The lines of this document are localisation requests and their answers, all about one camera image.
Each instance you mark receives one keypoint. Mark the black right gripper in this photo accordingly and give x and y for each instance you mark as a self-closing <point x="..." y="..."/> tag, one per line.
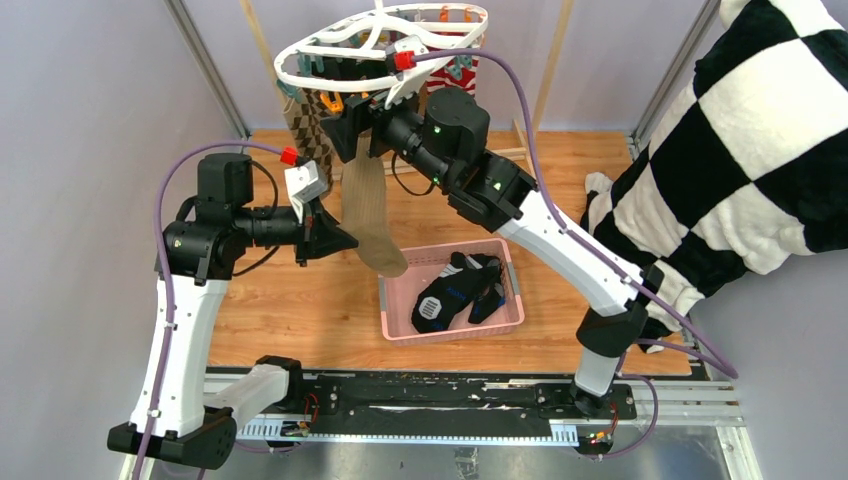
<point x="344" y="130"/>

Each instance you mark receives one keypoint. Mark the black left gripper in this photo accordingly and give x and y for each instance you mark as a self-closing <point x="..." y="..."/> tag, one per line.
<point x="319" y="234"/>

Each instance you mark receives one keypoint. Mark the pink plastic basket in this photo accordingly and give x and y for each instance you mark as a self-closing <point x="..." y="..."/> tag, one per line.
<point x="398" y="295"/>

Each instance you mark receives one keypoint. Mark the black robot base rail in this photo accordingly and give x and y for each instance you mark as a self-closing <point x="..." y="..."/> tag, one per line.
<point x="440" y="408"/>

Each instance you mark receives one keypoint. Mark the red white striped sock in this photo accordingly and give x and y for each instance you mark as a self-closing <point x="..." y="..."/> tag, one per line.
<point x="460" y="72"/>

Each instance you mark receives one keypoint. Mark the dark green sock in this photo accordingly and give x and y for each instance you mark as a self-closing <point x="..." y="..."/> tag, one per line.
<point x="341" y="69"/>

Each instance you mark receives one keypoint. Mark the argyle brown sock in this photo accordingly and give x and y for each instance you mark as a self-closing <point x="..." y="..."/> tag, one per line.
<point x="303" y="117"/>

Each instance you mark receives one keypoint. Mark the black blue sock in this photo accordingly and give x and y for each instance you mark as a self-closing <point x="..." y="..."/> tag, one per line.
<point x="434" y="310"/>

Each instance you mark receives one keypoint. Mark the white round sock hanger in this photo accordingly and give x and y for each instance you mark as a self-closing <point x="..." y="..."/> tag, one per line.
<point x="439" y="26"/>

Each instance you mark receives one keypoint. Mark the black grey sock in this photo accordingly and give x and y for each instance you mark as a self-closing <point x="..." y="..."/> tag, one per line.
<point x="476" y="280"/>

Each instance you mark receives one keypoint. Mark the black white checkered blanket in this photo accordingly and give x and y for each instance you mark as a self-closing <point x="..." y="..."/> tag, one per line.
<point x="747" y="167"/>

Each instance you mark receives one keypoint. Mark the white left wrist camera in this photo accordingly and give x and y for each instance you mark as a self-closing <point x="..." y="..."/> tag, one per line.
<point x="304" y="184"/>

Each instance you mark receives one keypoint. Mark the wooden clothes rack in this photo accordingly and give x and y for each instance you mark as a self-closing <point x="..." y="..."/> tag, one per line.
<point x="450" y="128"/>

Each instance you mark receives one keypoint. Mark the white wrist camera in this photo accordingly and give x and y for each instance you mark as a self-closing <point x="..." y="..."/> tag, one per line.
<point x="304" y="184"/>
<point x="408" y="74"/>

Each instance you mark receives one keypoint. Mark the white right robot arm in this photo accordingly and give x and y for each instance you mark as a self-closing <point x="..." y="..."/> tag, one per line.
<point x="501" y="197"/>

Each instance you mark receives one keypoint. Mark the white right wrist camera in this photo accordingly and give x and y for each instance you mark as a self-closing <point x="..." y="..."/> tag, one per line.
<point x="408" y="74"/>

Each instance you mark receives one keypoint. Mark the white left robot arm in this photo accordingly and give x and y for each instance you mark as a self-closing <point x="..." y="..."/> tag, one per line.
<point x="173" y="420"/>

